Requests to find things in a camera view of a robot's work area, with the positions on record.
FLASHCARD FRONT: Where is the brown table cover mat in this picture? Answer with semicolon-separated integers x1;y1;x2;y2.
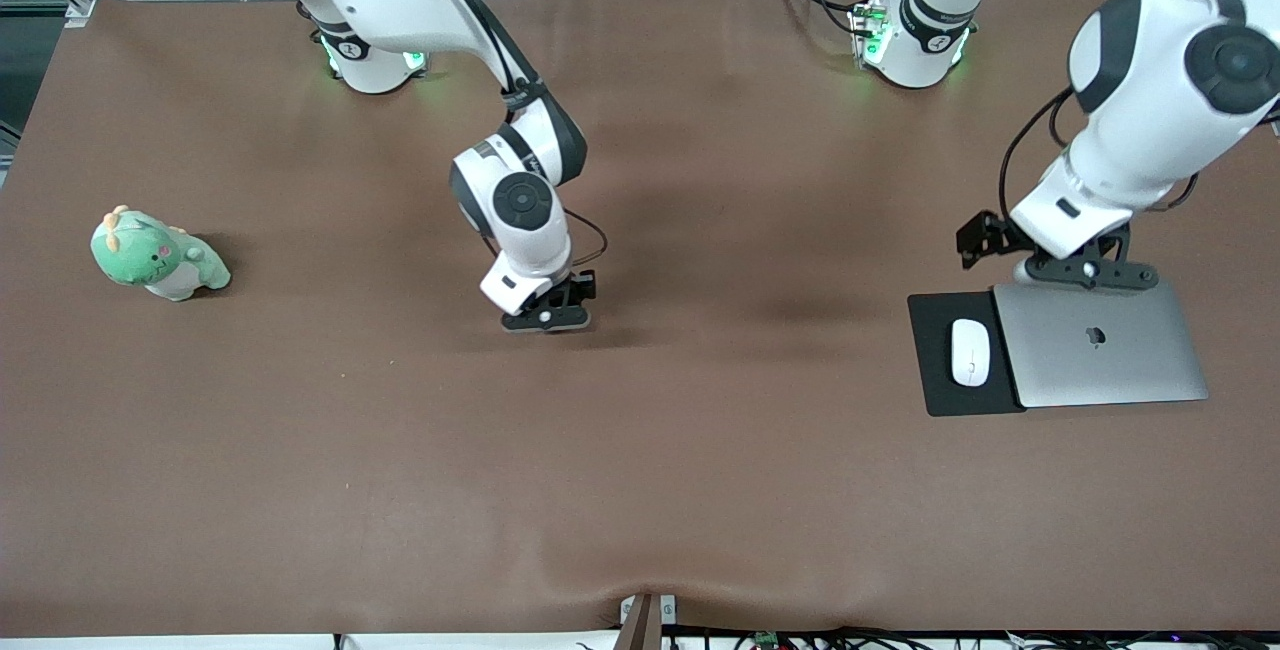
0;0;1280;637

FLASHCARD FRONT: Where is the silver closed laptop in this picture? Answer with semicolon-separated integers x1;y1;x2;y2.
992;280;1210;410

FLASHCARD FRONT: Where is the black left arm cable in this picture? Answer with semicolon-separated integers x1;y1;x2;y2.
997;88;1077;223

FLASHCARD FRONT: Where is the white computer mouse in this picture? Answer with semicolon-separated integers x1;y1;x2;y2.
950;318;991;388

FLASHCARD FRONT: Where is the black mouse pad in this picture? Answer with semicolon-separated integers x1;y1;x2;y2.
907;290;1028;418

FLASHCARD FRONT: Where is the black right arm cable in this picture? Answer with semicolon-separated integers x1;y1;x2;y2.
564;209;609;267

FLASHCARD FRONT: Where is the green plush dinosaur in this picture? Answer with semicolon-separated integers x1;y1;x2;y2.
90;205;232;303

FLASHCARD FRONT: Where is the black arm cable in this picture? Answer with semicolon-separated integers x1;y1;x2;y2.
997;88;1077;223
564;209;609;267

